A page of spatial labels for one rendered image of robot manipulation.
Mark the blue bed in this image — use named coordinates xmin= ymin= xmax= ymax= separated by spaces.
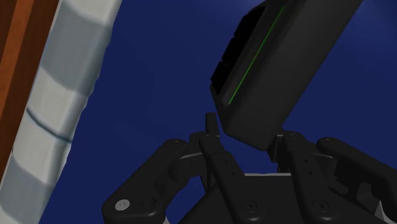
xmin=0 ymin=0 xmax=397 ymax=224

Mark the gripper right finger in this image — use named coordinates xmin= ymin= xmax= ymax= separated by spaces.
xmin=275 ymin=131 xmax=397 ymax=224

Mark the black box with green line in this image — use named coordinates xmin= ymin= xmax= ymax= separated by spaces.
xmin=210 ymin=0 xmax=364 ymax=152

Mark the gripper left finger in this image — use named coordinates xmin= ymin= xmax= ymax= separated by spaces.
xmin=101 ymin=112 xmax=260 ymax=224

